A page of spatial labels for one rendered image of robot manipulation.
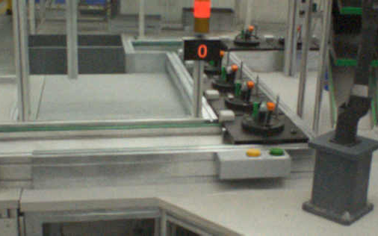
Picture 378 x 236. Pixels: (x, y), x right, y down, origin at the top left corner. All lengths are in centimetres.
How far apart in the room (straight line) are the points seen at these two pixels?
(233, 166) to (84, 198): 43
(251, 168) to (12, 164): 68
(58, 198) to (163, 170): 31
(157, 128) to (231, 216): 52
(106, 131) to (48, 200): 39
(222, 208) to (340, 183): 32
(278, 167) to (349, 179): 25
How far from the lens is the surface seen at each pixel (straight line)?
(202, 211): 176
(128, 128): 212
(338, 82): 217
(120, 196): 184
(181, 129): 214
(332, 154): 171
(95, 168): 188
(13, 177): 191
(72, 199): 183
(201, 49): 208
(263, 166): 187
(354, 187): 174
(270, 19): 953
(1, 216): 190
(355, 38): 218
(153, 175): 190
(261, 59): 329
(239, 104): 227
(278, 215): 177
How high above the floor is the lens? 164
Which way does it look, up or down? 18 degrees down
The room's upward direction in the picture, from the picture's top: 2 degrees clockwise
